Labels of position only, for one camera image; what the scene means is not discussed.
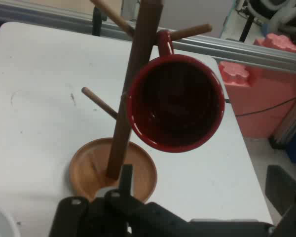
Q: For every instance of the red speckled enamel mug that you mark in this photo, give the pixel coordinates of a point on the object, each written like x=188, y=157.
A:
x=177, y=103

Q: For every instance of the aluminium side frame rail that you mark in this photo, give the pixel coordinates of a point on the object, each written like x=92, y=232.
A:
x=236, y=51

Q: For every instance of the red and white bowl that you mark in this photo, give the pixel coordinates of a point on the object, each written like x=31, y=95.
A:
x=0, y=224

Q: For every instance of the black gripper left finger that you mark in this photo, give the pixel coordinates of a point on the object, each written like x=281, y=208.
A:
x=125, y=180

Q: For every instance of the black stand leg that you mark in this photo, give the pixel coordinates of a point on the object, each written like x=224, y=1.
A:
x=246, y=28
x=97, y=24

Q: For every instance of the small pink foam block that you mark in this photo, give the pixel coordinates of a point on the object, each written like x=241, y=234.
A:
x=278, y=43

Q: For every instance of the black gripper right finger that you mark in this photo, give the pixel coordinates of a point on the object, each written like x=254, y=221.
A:
x=286, y=192

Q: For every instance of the brown wooden mug tree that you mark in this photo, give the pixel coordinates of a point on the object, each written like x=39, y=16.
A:
x=140, y=49

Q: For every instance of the slanted aluminium frame strut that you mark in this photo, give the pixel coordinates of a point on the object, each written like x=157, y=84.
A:
x=288, y=123

